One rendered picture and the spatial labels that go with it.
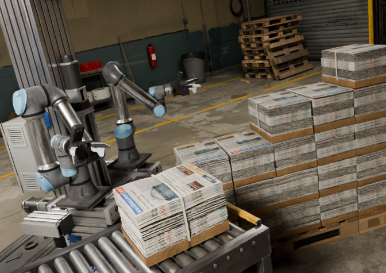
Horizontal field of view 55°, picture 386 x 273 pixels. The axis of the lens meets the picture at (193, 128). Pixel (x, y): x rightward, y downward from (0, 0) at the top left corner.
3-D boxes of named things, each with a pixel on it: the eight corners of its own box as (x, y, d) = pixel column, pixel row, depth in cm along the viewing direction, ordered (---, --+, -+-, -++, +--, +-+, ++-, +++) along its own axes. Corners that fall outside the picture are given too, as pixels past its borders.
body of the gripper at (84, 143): (94, 160, 155) (81, 156, 164) (92, 141, 154) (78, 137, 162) (77, 165, 150) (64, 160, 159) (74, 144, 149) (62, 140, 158)
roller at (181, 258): (146, 225, 179) (143, 215, 178) (201, 271, 140) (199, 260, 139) (136, 229, 177) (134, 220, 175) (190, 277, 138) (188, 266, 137)
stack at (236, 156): (190, 248, 281) (172, 146, 257) (329, 209, 301) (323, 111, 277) (204, 281, 244) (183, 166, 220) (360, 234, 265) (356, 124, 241)
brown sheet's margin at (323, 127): (286, 119, 271) (286, 114, 270) (321, 111, 277) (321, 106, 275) (315, 133, 236) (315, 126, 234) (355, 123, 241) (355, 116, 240)
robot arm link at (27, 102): (74, 185, 196) (46, 84, 180) (46, 197, 187) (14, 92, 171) (64, 180, 205) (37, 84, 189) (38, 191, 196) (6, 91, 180)
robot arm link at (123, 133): (116, 150, 241) (111, 130, 238) (118, 143, 254) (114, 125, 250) (134, 147, 242) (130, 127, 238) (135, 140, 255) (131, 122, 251)
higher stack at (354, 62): (328, 210, 301) (319, 50, 264) (361, 200, 306) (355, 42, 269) (359, 234, 265) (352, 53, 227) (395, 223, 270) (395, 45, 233)
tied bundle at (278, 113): (249, 129, 267) (246, 97, 260) (287, 120, 272) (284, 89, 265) (271, 144, 231) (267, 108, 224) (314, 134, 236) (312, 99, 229)
